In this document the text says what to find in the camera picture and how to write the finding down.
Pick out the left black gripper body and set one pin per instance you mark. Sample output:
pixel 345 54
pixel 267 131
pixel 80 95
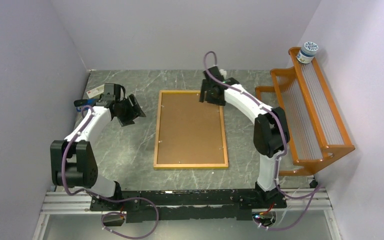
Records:
pixel 126 114

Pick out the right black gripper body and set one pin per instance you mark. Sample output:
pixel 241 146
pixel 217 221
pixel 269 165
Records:
pixel 209 98

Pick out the brown frame backing board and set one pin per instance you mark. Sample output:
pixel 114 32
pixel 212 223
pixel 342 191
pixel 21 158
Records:
pixel 190 129

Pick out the yellow wooden picture frame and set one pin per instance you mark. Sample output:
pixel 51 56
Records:
pixel 192 166

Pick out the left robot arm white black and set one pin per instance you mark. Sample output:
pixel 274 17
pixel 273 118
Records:
pixel 73 163

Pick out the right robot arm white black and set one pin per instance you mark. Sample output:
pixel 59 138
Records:
pixel 270 128

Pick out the small staples box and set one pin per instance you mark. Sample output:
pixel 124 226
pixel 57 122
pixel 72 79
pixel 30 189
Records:
pixel 95 92

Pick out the blue stapler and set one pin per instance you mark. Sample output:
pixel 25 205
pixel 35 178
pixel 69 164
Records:
pixel 83 102

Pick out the small blue white jar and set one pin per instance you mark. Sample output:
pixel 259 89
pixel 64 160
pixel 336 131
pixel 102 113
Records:
pixel 307 52

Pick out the orange wooden rack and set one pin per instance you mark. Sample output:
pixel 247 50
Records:
pixel 318 134

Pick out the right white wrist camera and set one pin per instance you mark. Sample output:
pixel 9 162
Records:
pixel 223 72

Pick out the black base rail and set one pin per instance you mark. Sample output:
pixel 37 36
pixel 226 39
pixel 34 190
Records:
pixel 147 205

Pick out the aluminium extrusion frame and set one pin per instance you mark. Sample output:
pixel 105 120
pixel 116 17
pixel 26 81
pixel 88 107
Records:
pixel 310 199

